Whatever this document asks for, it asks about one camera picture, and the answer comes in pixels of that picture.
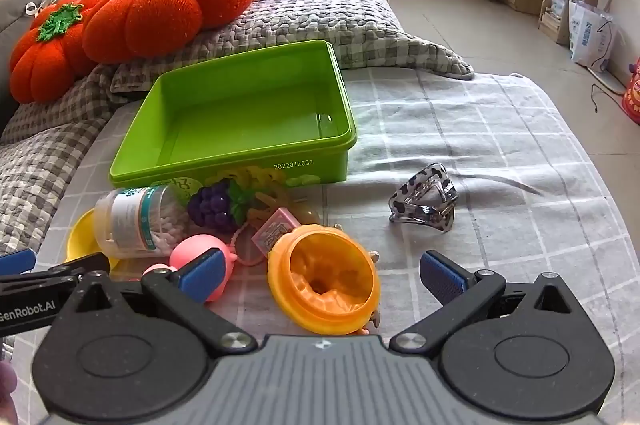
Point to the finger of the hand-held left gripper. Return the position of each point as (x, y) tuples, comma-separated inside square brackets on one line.
[(15, 262), (50, 277)]

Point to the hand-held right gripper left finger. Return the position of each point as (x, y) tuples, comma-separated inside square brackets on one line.
[(202, 274)]

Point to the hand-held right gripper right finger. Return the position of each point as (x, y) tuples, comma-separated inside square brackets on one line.
[(442, 277)]

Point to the pink rubber toy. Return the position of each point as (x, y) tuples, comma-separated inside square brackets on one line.
[(192, 250)]

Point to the yellow toy plate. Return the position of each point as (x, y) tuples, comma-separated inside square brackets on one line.
[(80, 240)]

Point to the cow print hair claw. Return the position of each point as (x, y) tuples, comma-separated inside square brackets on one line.
[(405, 201)]

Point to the cotton swab bottle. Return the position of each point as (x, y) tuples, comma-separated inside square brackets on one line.
[(135, 220)]

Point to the orange toy cup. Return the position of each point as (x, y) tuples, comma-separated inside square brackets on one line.
[(300, 300)]

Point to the green plastic box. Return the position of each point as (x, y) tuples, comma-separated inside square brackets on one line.
[(240, 105)]

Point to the purple grape toy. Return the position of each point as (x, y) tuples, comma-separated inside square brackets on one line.
[(215, 205)]

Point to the pink card pack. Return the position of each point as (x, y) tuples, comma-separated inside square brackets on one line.
[(275, 227)]

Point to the yellow translucent toy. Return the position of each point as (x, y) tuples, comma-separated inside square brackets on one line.
[(255, 177)]

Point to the amber translucent toy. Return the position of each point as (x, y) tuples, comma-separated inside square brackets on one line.
[(295, 205)]

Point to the white grid bedsheet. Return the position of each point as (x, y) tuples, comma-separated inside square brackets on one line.
[(500, 155)]

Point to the small orange pumpkin pillow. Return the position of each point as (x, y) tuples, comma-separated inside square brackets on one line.
[(45, 60)]

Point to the grey sofa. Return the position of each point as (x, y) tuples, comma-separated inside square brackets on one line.
[(15, 5)]

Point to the large orange pumpkin pillow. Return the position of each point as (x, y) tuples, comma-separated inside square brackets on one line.
[(165, 15)]

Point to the red bag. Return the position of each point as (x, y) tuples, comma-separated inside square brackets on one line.
[(634, 95)]

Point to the grey checked blanket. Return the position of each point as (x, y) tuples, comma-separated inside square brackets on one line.
[(310, 20)]

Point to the white shopping bag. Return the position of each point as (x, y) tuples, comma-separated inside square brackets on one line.
[(590, 35)]

